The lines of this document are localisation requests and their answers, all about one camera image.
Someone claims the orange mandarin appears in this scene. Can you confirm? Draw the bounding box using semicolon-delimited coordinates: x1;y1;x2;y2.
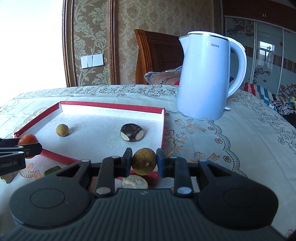
17;133;39;146

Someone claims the pale peeled chestnut piece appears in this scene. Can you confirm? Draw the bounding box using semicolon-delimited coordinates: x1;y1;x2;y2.
121;175;149;189

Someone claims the yellow-brown longan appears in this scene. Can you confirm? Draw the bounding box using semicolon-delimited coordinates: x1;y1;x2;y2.
132;148;157;175
56;124;69;137

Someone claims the dark water chestnut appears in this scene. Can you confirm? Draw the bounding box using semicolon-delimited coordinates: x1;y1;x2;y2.
120;123;144;142

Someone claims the green cucumber piece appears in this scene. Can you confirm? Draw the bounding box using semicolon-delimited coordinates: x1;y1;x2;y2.
44;166;62;176

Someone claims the red shallow cardboard tray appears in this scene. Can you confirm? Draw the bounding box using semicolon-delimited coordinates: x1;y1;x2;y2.
14;100;167;186

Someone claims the floral white tablecloth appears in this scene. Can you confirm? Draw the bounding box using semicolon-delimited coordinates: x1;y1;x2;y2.
1;85;295;237

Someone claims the patterned pillow bedding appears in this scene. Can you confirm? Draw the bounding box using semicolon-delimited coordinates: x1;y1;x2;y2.
144;66;182;85

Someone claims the light blue electric kettle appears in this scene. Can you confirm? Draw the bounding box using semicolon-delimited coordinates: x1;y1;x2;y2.
177;31;247;121

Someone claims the wooden bed headboard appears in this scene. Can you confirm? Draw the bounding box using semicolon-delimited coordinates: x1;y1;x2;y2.
134;29;184;84

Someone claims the colourful clothes pile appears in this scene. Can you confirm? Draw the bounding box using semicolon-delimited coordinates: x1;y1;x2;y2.
239;82;295;128

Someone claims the sliding glass wardrobe door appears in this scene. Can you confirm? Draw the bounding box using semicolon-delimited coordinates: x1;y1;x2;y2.
225;16;295;97

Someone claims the white wall switch panel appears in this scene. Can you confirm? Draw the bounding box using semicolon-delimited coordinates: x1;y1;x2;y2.
80;54;104;69

